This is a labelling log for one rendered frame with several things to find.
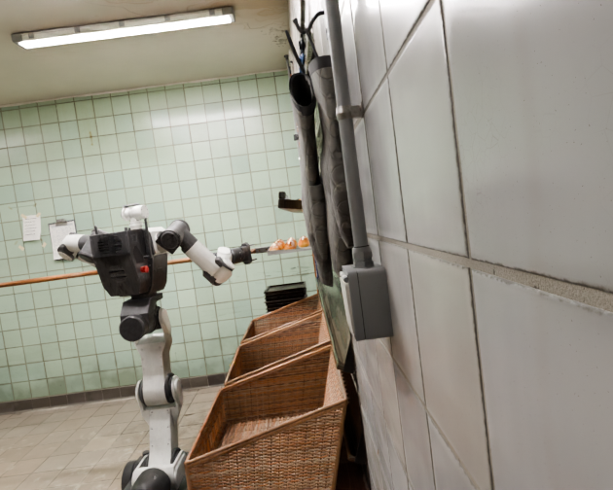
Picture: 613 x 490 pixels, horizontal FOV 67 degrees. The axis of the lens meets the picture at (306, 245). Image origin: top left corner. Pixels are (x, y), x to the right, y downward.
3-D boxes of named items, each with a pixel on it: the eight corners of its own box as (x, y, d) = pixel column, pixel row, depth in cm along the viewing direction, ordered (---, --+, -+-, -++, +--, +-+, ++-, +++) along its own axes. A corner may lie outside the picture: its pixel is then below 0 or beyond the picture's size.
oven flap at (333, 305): (321, 280, 305) (328, 251, 304) (352, 373, 126) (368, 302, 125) (314, 279, 305) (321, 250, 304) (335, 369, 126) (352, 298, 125)
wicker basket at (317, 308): (326, 332, 304) (321, 291, 302) (332, 359, 248) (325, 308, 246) (253, 341, 304) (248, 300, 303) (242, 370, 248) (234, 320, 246)
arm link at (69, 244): (49, 248, 236) (71, 248, 223) (64, 228, 243) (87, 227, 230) (66, 261, 244) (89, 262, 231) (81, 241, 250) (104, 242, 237)
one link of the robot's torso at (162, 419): (182, 484, 210) (173, 376, 217) (138, 489, 210) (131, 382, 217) (191, 472, 225) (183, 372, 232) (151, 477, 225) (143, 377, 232)
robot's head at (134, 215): (142, 224, 216) (139, 204, 215) (124, 226, 218) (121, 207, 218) (150, 223, 222) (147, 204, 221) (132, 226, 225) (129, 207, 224)
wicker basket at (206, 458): (343, 409, 183) (335, 341, 182) (362, 495, 127) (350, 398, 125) (223, 425, 183) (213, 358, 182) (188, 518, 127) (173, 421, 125)
